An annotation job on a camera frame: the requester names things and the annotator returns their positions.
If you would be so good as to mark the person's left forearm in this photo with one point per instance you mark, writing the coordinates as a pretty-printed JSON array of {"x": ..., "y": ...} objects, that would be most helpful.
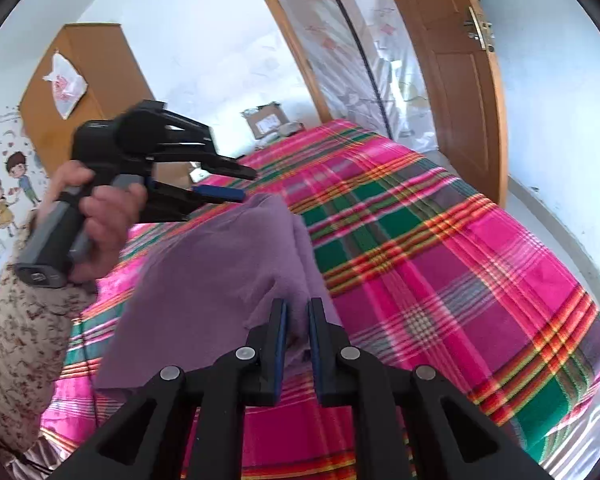
[{"x": 20, "y": 335}]

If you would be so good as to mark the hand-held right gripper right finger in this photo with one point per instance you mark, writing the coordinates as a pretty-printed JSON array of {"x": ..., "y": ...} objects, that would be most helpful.
[{"x": 314, "y": 355}]

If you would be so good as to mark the wooden door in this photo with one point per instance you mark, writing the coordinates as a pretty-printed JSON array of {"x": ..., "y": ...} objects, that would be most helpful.
[{"x": 455, "y": 100}]

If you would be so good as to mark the clear plastic door curtain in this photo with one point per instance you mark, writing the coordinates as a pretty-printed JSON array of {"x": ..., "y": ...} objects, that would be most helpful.
[{"x": 350, "y": 50}]

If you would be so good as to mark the purple fleece sweater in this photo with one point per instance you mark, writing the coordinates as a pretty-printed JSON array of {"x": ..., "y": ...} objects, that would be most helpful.
[{"x": 220, "y": 285}]

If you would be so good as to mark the white plastic bag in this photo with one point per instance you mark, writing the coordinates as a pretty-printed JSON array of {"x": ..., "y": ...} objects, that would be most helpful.
[{"x": 65, "y": 85}]

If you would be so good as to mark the grey package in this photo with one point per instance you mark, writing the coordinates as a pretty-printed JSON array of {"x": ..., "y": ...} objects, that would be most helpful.
[{"x": 290, "y": 130}]

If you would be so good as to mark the person's left hand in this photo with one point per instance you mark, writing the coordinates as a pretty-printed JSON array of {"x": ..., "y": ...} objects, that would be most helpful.
[{"x": 112, "y": 220}]

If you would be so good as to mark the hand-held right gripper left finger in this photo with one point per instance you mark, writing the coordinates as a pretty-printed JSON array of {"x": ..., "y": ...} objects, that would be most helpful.
[{"x": 280, "y": 350}]

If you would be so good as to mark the black pole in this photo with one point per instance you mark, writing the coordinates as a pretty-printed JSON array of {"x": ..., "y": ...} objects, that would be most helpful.
[{"x": 355, "y": 45}]

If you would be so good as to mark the wooden wardrobe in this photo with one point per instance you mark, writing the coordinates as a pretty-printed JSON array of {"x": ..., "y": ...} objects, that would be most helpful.
[{"x": 110, "y": 70}]

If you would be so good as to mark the cartoon couple wall sticker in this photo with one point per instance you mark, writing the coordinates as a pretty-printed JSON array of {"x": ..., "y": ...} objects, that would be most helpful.
[{"x": 10, "y": 190}]

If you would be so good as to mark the pink plaid bed sheet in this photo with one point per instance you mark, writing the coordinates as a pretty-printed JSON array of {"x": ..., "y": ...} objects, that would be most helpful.
[{"x": 430, "y": 260}]

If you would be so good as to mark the cardboard box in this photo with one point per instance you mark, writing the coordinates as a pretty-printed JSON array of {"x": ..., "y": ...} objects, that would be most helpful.
[{"x": 265, "y": 122}]

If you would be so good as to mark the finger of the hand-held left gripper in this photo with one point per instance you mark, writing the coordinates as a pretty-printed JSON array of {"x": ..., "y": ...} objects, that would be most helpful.
[
  {"x": 225, "y": 167},
  {"x": 215, "y": 194}
]

